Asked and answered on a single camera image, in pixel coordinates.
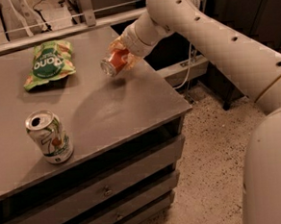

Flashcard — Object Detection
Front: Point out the top drawer with knob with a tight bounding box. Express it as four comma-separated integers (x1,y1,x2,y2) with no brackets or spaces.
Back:
9,137,184,224

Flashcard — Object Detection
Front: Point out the middle drawer with knob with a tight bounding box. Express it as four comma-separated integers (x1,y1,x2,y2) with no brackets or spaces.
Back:
42,169,185,224

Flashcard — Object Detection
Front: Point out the black cable on floor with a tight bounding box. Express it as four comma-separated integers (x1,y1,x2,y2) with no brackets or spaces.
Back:
0,0,81,42

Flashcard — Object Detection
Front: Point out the red coke can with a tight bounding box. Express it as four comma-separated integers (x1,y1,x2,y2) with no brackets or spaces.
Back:
100,48,130,77

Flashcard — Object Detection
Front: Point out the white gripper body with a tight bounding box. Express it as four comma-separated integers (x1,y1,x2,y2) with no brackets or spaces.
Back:
120,24,153,58

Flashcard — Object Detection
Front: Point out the white green 7up can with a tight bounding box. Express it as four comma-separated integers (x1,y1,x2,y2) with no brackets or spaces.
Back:
25,110,74,164

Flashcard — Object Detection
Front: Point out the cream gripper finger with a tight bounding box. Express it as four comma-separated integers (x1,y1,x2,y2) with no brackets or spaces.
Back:
108,37,127,53
123,53,141,70

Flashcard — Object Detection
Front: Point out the green rice chip bag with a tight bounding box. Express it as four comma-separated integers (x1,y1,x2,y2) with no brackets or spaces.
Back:
24,39,76,92

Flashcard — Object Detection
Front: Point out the white hanging cable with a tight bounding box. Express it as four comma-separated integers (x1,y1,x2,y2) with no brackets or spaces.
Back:
169,42,197,90

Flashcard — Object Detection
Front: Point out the bottom drawer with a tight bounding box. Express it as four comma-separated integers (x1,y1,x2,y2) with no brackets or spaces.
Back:
117,190,175,224

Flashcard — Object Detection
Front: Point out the grey metal rail frame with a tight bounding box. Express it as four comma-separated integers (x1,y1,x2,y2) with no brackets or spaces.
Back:
0,0,217,100

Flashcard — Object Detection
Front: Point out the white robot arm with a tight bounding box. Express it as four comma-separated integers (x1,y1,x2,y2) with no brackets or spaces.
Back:
111,0,281,224

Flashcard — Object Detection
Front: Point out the dark cabinet with legs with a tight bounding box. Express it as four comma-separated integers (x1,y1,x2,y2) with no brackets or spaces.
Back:
196,0,281,112

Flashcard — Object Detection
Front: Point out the drawer with knob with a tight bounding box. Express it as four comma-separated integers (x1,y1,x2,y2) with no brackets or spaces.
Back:
42,169,185,224
9,137,184,224

